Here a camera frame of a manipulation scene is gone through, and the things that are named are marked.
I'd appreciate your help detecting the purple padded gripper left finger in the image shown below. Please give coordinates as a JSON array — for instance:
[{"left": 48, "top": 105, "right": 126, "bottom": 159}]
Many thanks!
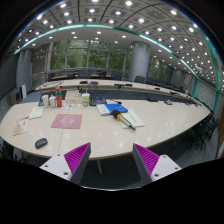
[{"left": 41, "top": 143, "right": 91, "bottom": 184}]

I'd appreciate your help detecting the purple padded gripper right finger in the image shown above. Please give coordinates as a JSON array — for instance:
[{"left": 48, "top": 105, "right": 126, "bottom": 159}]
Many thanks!
[{"left": 132, "top": 144, "right": 181, "bottom": 184}]

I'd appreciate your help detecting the black computer mouse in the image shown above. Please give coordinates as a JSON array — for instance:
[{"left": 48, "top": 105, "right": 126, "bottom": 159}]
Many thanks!
[{"left": 35, "top": 138, "right": 48, "bottom": 149}]

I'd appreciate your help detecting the pink mouse pad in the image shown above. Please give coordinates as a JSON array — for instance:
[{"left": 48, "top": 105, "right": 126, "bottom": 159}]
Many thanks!
[{"left": 51, "top": 114, "right": 82, "bottom": 129}]

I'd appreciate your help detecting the black office chair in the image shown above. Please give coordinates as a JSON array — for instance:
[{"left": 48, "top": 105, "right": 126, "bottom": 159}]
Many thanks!
[{"left": 192, "top": 112, "right": 215, "bottom": 149}]

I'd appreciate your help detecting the white paper sheet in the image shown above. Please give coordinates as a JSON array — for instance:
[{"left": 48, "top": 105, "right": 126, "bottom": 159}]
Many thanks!
[{"left": 29, "top": 107, "right": 44, "bottom": 119}]

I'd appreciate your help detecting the red water bottle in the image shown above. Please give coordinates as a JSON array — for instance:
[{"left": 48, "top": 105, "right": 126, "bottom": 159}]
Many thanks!
[{"left": 55, "top": 86, "right": 62, "bottom": 108}]

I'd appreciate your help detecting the red and white booklet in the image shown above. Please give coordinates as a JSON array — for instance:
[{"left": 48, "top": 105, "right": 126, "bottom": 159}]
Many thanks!
[{"left": 13, "top": 116, "right": 29, "bottom": 136}]

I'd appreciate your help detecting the blue notebook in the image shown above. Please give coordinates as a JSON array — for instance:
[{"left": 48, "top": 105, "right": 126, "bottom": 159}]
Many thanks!
[{"left": 105, "top": 104, "right": 128, "bottom": 114}]

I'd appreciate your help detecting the clear plastic cup green drink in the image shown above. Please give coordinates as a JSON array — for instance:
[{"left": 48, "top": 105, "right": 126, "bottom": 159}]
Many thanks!
[{"left": 82, "top": 93, "right": 90, "bottom": 107}]

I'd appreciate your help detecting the white cylindrical container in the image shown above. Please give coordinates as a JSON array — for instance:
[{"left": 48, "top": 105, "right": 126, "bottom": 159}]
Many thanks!
[{"left": 42, "top": 95, "right": 49, "bottom": 107}]

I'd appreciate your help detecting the grey round pillar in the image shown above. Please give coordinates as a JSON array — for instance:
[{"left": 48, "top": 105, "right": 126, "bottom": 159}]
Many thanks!
[{"left": 128, "top": 41, "right": 150, "bottom": 81}]

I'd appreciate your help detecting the folded umbrella orange handle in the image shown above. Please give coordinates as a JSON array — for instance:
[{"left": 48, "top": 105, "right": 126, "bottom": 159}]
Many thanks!
[{"left": 112, "top": 110, "right": 136, "bottom": 130}]

